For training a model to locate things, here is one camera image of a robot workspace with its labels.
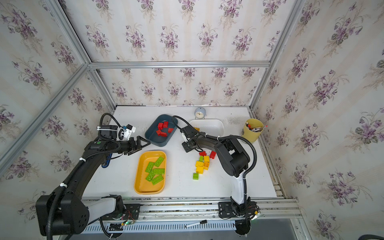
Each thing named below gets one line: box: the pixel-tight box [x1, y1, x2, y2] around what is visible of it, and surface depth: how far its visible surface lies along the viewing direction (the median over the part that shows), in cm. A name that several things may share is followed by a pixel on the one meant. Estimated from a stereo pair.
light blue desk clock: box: [194, 107, 207, 120], surface depth 111 cm
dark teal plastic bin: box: [145, 114, 178, 147], surface depth 105 cm
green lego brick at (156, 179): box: [151, 174, 164, 186], surface depth 85 cm
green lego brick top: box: [153, 168, 165, 175], surface depth 87 cm
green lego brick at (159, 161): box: [154, 156, 165, 168], surface depth 92 cm
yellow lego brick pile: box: [195, 163, 207, 175], surface depth 88 cm
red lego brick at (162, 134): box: [156, 129, 168, 138], surface depth 103 cm
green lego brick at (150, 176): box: [146, 171, 156, 182], surface depth 86 cm
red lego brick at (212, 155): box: [209, 151, 217, 160], surface depth 93 cm
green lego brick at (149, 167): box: [145, 162, 155, 173], surface depth 90 cm
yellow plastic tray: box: [134, 150, 167, 195], surface depth 86 cm
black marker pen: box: [185, 219, 208, 228], surface depth 72 cm
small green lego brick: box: [192, 172, 199, 181], surface depth 86 cm
